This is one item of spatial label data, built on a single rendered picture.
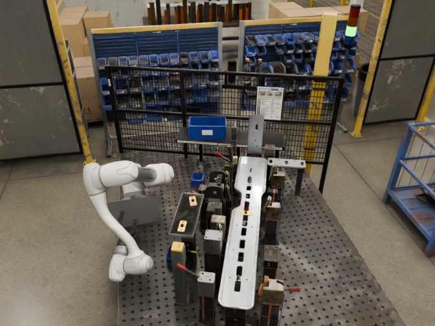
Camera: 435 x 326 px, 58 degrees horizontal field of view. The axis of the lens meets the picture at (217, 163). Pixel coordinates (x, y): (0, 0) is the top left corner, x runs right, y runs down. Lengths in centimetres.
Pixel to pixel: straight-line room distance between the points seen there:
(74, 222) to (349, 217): 277
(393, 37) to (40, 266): 448
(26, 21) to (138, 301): 293
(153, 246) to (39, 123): 246
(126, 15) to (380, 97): 576
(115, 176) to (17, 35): 247
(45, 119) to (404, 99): 445
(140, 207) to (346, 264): 146
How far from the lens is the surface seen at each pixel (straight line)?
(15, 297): 377
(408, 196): 445
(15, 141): 500
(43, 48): 445
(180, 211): 236
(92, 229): 409
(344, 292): 266
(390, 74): 547
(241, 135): 332
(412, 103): 590
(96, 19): 705
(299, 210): 311
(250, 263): 229
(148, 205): 288
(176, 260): 219
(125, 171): 229
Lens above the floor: 273
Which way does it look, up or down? 35 degrees down
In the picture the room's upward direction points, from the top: straight up
